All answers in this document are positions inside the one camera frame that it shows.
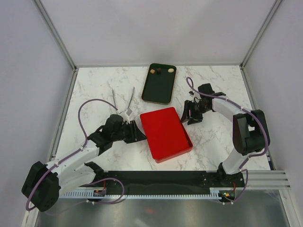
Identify metal tongs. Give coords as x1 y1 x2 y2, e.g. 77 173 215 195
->
112 87 135 112

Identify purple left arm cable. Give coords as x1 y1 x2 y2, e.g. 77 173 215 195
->
25 99 125 211

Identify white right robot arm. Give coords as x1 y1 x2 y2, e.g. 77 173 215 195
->
181 83 270 187

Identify red chocolate box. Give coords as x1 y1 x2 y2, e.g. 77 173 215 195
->
150 139 193 163

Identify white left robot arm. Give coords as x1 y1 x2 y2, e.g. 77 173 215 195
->
21 114 147 212

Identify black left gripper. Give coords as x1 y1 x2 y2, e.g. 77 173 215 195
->
112 121 147 144

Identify dark green tray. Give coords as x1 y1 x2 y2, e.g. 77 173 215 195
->
141 63 177 105

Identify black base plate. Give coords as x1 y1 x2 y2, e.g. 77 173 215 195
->
93 171 244 195

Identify white slotted cable duct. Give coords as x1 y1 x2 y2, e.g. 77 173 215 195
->
60 188 222 200

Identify red box lid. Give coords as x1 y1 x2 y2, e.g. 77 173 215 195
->
139 106 193 159

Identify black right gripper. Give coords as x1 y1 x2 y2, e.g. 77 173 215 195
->
179 100 210 125

